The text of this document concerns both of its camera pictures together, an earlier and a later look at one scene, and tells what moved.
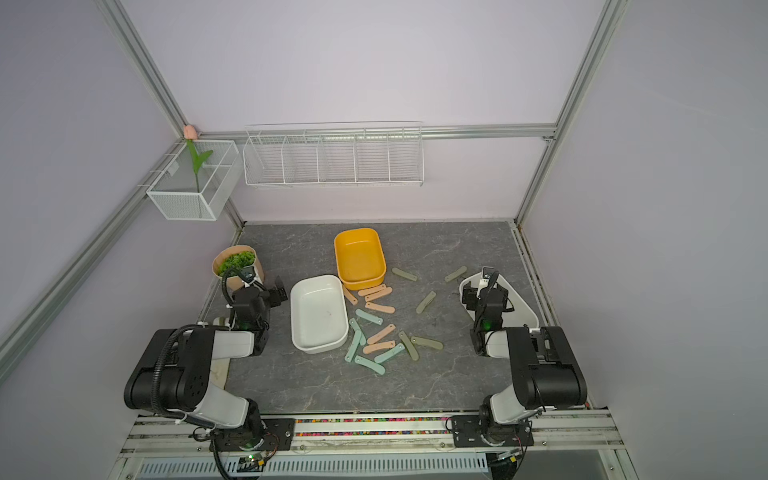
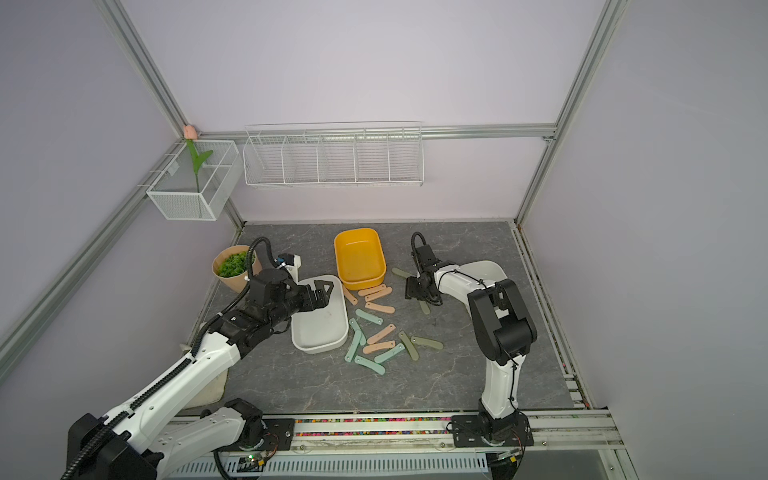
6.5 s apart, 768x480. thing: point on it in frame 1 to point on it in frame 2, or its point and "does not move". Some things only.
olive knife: (401, 273) does not move
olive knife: (427, 342) does not move
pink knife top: (371, 290) does not move
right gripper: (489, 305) to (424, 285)
